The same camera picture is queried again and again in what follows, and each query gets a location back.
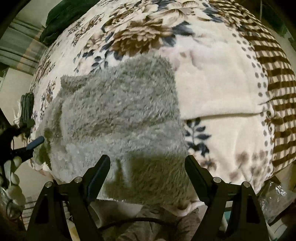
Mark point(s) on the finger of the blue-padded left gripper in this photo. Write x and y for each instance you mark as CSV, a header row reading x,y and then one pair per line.
x,y
25,153

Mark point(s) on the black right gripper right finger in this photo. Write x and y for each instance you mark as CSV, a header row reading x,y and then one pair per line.
x,y
246,220

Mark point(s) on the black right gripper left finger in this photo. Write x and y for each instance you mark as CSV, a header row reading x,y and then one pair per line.
x,y
48,220

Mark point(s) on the grey fluffy pants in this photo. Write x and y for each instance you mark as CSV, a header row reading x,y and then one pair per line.
x,y
130,113

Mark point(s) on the dark blue-green folded cloth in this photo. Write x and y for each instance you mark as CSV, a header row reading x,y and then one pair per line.
x,y
27,104

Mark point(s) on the grey-blue striped curtain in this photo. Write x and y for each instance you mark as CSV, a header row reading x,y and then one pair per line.
x,y
21,48

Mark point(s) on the dark green folded blanket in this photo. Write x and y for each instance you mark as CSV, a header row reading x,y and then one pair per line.
x,y
62,16

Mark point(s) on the floral cream blanket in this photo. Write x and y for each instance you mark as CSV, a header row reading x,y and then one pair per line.
x,y
235,84

